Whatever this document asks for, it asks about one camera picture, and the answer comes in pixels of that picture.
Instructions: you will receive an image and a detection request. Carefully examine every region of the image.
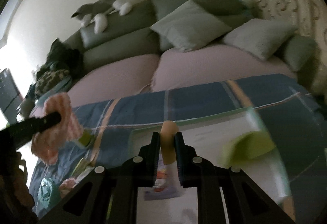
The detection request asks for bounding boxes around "teal plastic case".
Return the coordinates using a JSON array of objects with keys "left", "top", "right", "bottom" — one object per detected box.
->
[{"left": 37, "top": 177, "right": 61, "bottom": 209}]

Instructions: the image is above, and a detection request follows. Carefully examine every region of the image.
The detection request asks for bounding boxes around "pink seat cushion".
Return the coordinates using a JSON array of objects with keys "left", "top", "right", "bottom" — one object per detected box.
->
[
  {"left": 151, "top": 44, "right": 297, "bottom": 92},
  {"left": 68, "top": 54, "right": 160, "bottom": 108}
]

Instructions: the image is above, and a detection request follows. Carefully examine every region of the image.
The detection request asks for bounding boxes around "black white patterned cushion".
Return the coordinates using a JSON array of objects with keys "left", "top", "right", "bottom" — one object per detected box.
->
[{"left": 34, "top": 69, "right": 70, "bottom": 98}]

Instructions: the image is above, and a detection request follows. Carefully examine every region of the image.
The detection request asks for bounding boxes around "blue plaid blanket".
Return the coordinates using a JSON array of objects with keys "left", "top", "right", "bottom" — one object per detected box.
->
[{"left": 29, "top": 74, "right": 323, "bottom": 224}]

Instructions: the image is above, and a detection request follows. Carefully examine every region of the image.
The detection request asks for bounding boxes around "yellow green tissue pack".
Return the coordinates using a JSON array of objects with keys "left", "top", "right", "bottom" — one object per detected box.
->
[{"left": 221, "top": 131, "right": 276, "bottom": 168}]

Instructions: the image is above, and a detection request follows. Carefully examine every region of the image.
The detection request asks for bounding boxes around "patterned lace curtain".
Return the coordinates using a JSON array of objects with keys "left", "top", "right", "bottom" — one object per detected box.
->
[{"left": 253, "top": 0, "right": 326, "bottom": 96}]

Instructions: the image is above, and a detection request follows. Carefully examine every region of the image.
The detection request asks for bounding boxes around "dark clothes pile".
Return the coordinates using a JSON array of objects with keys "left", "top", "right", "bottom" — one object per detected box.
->
[{"left": 36, "top": 39, "right": 85, "bottom": 80}]

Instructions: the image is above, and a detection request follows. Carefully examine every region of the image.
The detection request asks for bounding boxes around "pink right seat cushion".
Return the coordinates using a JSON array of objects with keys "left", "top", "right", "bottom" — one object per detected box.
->
[{"left": 151, "top": 44, "right": 297, "bottom": 92}]

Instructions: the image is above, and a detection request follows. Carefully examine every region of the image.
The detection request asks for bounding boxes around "pink scrunchie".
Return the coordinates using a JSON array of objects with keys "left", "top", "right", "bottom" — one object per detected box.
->
[{"left": 59, "top": 177, "right": 76, "bottom": 198}]

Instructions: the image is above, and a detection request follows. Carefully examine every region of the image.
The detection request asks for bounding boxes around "pale grey throw pillow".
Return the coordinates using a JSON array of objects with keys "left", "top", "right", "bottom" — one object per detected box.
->
[{"left": 222, "top": 19, "right": 298, "bottom": 61}]

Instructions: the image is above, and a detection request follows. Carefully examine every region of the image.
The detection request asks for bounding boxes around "dark cabinet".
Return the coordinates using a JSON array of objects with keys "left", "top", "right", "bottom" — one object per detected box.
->
[{"left": 0, "top": 69, "right": 23, "bottom": 124}]

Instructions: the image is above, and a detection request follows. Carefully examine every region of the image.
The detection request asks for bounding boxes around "grey green sofa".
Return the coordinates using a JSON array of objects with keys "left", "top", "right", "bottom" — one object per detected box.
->
[{"left": 65, "top": 0, "right": 317, "bottom": 72}]

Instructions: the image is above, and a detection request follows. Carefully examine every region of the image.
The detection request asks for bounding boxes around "beige sock with print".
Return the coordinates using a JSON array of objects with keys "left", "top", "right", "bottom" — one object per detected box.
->
[{"left": 155, "top": 121, "right": 179, "bottom": 186}]

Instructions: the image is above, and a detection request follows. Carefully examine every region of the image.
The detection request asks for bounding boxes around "green small carton box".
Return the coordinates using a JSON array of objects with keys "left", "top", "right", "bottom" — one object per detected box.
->
[{"left": 75, "top": 129, "right": 95, "bottom": 149}]

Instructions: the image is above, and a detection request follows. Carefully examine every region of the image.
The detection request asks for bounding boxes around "pink white striped fuzzy cloth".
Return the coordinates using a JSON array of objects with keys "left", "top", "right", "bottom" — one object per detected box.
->
[{"left": 31, "top": 92, "right": 84, "bottom": 165}]

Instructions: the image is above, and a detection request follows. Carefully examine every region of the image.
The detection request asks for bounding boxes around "grey husky plush toy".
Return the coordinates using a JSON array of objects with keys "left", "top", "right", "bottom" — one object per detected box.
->
[{"left": 71, "top": 0, "right": 132, "bottom": 34}]

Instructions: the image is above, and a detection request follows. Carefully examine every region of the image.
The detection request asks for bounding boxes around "light grey square pillow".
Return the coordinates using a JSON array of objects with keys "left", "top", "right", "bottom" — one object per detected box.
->
[{"left": 151, "top": 0, "right": 232, "bottom": 52}]

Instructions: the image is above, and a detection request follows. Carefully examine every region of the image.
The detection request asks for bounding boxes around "green armrest cushion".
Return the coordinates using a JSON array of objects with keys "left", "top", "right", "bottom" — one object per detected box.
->
[{"left": 283, "top": 34, "right": 317, "bottom": 72}]

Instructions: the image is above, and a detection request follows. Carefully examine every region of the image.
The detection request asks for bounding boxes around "purple booklet in tray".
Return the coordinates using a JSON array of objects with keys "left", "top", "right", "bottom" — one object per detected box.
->
[{"left": 143, "top": 184, "right": 184, "bottom": 201}]

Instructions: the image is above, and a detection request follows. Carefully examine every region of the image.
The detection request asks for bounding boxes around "pink left seat cushion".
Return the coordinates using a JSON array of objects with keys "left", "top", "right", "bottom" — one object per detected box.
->
[{"left": 68, "top": 54, "right": 160, "bottom": 108}]

